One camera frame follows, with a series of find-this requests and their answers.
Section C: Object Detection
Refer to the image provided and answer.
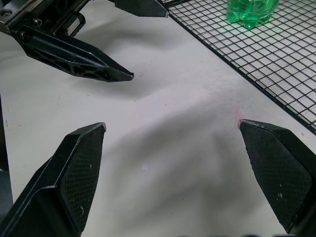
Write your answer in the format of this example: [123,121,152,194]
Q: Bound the green plastic bottle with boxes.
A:
[226,0,281,31]

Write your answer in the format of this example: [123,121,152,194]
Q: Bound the black wire mesh rack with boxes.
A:
[157,0,316,135]

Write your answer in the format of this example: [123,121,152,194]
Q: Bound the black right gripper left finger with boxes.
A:
[0,121,107,237]

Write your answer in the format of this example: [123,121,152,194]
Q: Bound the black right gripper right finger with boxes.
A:
[237,118,316,236]

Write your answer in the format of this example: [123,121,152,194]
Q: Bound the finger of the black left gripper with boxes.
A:
[11,24,135,82]
[115,0,169,19]

